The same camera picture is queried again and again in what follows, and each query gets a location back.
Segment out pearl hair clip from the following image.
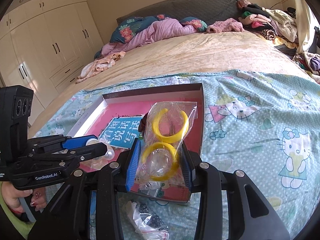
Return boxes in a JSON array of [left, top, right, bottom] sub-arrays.
[[86, 138, 118, 169]]

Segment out brown leather strap watch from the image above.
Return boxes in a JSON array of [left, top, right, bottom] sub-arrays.
[[138, 114, 148, 140]]

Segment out yellow bangles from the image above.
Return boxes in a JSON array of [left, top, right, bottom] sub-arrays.
[[136, 101, 197, 186]]

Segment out plastic bag with beads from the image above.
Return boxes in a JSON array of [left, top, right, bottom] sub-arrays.
[[123, 200, 170, 240]]

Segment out small crinkled plastic bag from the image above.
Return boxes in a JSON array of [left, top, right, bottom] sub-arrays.
[[138, 181, 165, 198]]

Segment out person's left hand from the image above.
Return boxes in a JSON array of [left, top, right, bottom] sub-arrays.
[[1, 181, 47, 215]]

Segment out pink Chinese book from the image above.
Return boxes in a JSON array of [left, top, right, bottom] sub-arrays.
[[80, 101, 202, 203]]

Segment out peach clothes on bed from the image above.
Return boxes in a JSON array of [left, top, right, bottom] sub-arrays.
[[76, 51, 126, 83]]

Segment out Hello Kitty blue blanket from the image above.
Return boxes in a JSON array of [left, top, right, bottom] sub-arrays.
[[37, 70, 319, 238]]

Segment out grey cardboard box tray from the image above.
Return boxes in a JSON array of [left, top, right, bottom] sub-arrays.
[[69, 83, 204, 204]]

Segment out cream wardrobe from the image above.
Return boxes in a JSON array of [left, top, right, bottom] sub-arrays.
[[1, 0, 103, 125]]

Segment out floral dark blue pillow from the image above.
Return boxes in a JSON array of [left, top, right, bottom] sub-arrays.
[[110, 14, 167, 43]]

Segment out beige bed cover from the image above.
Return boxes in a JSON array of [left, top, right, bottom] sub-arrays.
[[28, 31, 311, 138]]

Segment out pink purple quilt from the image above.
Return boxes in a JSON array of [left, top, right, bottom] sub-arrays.
[[100, 18, 197, 56]]

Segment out pink fuzzy garment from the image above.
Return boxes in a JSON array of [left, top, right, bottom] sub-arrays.
[[207, 18, 245, 33]]

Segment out basket of clothes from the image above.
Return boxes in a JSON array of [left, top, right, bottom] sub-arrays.
[[293, 51, 320, 84]]

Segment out pile of clothes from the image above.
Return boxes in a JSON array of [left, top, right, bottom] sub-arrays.
[[237, 0, 298, 43]]

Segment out dark grey headboard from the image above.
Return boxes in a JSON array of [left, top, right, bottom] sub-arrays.
[[117, 0, 242, 25]]

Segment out cream curtain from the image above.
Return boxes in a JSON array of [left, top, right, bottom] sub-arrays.
[[295, 0, 319, 54]]

